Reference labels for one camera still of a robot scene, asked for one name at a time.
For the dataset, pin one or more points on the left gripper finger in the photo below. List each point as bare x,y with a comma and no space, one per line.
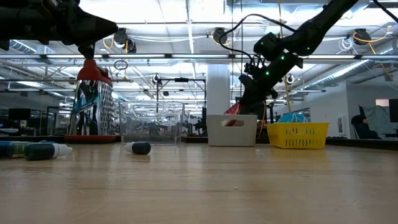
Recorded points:
90,39
90,21

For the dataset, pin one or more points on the red popcorn bag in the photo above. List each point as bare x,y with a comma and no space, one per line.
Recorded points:
234,110

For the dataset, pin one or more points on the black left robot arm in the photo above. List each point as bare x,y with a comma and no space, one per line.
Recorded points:
18,25

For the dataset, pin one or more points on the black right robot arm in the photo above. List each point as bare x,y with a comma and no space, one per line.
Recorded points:
311,31

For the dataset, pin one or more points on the white pillar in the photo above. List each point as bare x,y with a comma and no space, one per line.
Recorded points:
217,93

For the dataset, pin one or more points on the grey plastic bin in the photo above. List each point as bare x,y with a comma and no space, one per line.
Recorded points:
231,138

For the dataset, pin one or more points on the yellow plastic basket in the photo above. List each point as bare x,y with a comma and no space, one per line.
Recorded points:
317,133

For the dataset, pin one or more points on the dark desk monitor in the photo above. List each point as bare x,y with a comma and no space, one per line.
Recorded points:
19,114

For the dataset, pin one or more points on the clear plastic container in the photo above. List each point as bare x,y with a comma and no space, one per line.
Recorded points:
152,130

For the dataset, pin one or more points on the person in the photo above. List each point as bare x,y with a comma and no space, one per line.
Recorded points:
360,127

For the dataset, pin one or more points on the silver air duct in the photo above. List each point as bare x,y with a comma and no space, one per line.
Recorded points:
18,46
339,73

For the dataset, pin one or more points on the distant black rig frame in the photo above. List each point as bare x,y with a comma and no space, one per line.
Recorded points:
182,80

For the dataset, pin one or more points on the wall screen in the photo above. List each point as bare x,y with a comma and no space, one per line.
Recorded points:
392,110

